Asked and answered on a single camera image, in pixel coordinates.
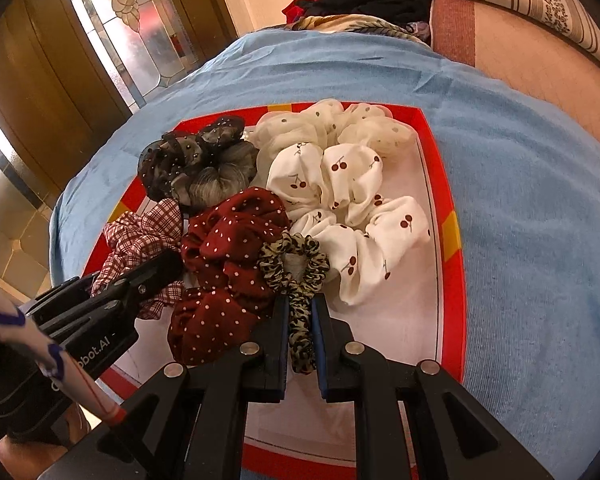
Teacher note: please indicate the red plaid scrunchie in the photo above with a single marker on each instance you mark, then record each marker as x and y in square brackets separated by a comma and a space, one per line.
[140, 235]

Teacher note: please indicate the leopard print scrunchie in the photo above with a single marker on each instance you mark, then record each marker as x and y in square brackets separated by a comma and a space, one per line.
[300, 310]

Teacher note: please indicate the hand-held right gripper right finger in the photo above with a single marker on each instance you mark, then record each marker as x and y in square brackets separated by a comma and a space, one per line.
[318, 350]

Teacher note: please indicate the person's left hand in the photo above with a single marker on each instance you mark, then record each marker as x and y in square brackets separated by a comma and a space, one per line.
[20, 460]

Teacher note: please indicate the pink bolster cushion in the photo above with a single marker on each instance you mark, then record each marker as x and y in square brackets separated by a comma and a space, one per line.
[530, 85]

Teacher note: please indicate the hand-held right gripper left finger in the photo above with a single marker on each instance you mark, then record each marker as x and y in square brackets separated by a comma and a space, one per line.
[281, 345]

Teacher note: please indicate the person's left forearm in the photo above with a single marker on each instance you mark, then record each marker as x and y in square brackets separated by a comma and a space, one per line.
[10, 320]

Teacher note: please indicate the white cherry print scrunchie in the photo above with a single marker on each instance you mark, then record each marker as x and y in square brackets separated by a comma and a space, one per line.
[345, 195]

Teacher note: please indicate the white dotted sheer scrunchie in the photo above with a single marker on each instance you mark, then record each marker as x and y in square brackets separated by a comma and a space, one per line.
[330, 125]

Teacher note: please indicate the dark red dotted scrunchie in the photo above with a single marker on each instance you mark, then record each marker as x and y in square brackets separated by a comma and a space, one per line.
[225, 260]

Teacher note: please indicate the grey black sheer scrunchie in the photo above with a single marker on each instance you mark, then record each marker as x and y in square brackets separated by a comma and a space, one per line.
[200, 165]

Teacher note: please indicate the red cardboard box tray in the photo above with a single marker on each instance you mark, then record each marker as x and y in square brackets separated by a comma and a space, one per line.
[445, 210]

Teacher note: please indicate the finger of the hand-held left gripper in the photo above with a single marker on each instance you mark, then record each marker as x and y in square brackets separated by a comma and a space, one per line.
[150, 272]

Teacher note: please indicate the stained glass door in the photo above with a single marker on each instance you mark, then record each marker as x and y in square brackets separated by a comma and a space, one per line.
[130, 25]

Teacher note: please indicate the wooden door frame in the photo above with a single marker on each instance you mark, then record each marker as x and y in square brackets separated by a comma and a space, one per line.
[45, 85]

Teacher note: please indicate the pile of dark clothes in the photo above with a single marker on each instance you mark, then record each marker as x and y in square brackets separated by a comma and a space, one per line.
[375, 0]

